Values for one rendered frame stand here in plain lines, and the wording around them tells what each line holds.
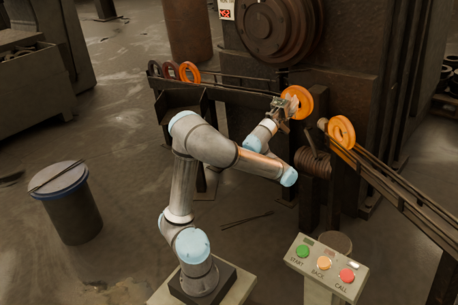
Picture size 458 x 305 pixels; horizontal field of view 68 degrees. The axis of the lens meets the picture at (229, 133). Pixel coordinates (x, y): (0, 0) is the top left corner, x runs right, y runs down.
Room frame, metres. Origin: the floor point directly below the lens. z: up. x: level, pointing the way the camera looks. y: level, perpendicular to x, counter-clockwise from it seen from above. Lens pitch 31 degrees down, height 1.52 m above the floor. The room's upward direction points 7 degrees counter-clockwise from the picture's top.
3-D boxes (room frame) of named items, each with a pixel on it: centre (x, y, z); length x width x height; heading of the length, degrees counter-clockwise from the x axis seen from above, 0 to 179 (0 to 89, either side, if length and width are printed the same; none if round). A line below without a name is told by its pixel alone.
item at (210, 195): (1.81, 0.25, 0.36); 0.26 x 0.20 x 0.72; 80
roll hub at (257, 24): (1.61, -0.22, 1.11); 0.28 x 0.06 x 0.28; 45
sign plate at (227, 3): (2.00, -0.12, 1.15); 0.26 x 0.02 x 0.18; 45
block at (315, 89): (1.52, -0.46, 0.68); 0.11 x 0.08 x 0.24; 135
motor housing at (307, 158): (1.35, -0.42, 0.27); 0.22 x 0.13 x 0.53; 45
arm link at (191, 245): (0.85, 0.18, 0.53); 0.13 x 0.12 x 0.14; 30
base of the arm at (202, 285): (0.85, 0.18, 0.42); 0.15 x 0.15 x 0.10
